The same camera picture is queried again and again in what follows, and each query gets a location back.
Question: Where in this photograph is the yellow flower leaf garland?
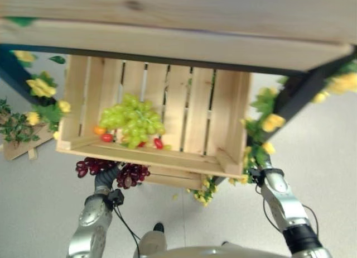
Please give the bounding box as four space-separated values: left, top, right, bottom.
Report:
186 174 221 208
239 64 357 186
10 50 72 140

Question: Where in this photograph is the green plant in wooden box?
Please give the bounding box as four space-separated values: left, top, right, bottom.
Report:
0 98 55 161

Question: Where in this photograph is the large wooden slatted crate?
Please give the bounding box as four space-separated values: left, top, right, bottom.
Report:
55 54 252 178

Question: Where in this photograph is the silver robot body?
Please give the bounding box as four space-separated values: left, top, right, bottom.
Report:
133 230 291 258

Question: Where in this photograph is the small wooden crate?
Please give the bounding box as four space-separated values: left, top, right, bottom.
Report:
141 165 204 190

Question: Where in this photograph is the red grape bunch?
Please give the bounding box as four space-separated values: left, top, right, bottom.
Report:
75 156 151 190

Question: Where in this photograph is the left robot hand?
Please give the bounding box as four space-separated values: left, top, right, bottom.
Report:
94 162 126 192

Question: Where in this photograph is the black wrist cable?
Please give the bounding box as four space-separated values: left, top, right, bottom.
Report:
113 203 142 249
302 204 319 232

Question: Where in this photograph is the light wooden shelf board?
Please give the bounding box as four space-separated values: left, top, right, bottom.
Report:
0 19 354 74
0 0 357 45

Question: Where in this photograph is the green grape bunch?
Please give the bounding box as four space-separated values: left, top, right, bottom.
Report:
99 93 167 150

